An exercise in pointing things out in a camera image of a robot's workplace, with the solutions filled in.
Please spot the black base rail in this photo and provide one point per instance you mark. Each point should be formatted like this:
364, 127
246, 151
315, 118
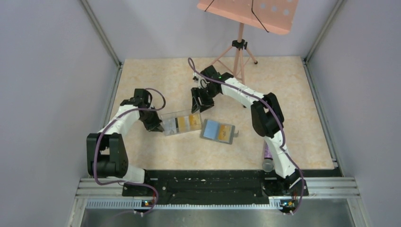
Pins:
217, 188

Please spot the clear plastic card box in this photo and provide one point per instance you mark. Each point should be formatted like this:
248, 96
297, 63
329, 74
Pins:
181, 122

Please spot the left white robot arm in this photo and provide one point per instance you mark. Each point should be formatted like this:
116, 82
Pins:
106, 152

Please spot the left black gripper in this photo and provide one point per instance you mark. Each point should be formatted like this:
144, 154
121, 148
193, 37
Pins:
155, 126

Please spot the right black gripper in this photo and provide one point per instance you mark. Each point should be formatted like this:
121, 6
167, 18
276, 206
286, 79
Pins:
196, 92

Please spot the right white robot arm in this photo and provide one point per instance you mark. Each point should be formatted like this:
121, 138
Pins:
267, 122

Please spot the purple glitter microphone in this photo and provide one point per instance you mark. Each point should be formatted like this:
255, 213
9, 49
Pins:
268, 163

